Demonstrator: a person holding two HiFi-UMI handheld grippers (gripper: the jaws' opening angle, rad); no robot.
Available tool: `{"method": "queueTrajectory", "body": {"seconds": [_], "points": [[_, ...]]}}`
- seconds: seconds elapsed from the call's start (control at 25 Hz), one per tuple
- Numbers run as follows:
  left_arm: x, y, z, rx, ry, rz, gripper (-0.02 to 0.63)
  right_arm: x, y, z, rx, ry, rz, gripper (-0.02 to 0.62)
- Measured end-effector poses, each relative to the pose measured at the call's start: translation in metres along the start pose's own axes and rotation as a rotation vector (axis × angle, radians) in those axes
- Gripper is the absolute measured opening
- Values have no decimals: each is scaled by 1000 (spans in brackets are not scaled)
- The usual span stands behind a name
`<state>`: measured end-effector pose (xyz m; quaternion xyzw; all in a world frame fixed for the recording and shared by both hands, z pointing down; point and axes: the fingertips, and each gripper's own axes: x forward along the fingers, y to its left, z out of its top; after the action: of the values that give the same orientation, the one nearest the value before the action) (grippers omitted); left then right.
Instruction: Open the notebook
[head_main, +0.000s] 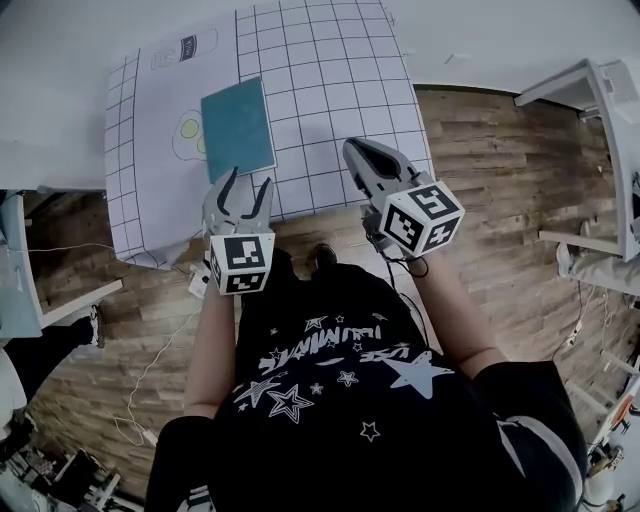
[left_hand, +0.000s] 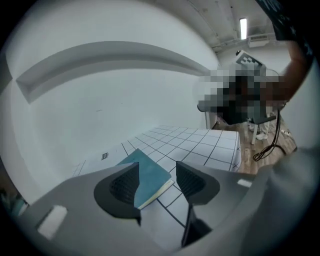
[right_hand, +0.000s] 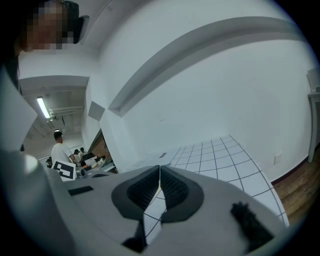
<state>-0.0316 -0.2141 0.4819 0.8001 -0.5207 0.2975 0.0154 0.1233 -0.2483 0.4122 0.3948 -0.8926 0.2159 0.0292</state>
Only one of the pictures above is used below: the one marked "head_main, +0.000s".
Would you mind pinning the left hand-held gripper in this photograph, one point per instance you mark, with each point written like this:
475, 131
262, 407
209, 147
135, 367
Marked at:
242, 260

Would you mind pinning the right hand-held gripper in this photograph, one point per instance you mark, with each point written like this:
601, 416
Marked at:
425, 220

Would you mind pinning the teal notebook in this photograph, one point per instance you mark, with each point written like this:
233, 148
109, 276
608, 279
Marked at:
239, 127

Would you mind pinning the person's left forearm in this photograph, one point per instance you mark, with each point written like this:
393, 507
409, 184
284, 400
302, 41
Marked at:
212, 355

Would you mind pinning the person's right forearm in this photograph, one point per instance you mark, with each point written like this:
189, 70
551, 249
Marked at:
457, 310

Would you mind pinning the white grid tablecloth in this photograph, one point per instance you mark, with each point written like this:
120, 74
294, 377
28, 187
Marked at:
330, 90

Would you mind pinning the person's black shoe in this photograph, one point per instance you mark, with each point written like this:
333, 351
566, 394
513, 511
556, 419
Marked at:
326, 255

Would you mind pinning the person's black trousers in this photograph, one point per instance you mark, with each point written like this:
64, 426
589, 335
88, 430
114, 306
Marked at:
300, 285

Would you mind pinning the white desk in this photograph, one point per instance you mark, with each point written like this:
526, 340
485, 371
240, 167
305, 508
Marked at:
607, 150

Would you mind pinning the pale blue desk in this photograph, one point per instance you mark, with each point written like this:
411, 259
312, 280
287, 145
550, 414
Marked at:
20, 280

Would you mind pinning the black star print shirt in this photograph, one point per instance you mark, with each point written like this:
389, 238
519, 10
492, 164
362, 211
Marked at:
360, 415

